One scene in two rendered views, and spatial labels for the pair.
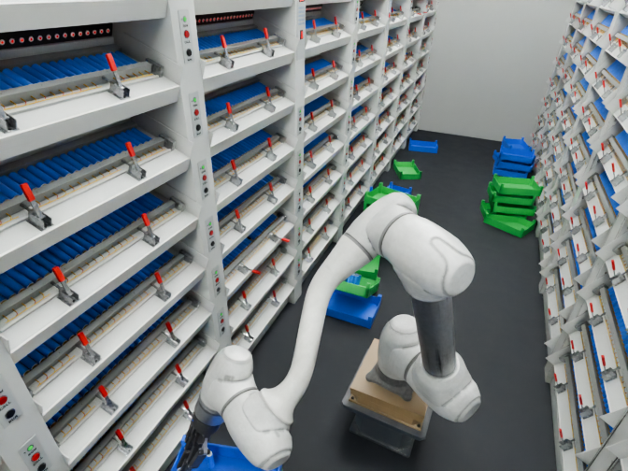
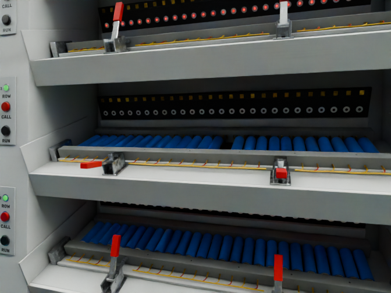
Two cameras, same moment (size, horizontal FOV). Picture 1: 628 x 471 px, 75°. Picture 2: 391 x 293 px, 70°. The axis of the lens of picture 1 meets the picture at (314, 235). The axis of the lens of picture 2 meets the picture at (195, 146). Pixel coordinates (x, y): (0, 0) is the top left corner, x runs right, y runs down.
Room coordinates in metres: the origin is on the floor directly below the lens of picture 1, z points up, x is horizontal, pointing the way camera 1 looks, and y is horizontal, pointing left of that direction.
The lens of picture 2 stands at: (1.44, -0.19, 0.58)
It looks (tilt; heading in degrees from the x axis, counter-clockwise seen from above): 1 degrees down; 84
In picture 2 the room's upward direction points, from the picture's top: 1 degrees clockwise
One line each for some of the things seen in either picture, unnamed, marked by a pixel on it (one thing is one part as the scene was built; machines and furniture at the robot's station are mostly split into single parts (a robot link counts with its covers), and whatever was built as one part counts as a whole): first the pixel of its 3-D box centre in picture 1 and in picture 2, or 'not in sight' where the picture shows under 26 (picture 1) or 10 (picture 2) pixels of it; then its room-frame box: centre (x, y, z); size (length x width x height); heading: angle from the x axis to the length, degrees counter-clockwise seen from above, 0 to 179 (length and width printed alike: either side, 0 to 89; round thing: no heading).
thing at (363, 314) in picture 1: (349, 304); not in sight; (1.73, -0.21, 0.04); 0.30 x 0.20 x 0.08; 68
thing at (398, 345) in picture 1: (403, 345); not in sight; (1.05, -0.33, 0.45); 0.18 x 0.16 x 0.22; 33
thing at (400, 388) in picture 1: (399, 365); not in sight; (1.08, -0.34, 0.31); 0.22 x 0.18 x 0.06; 147
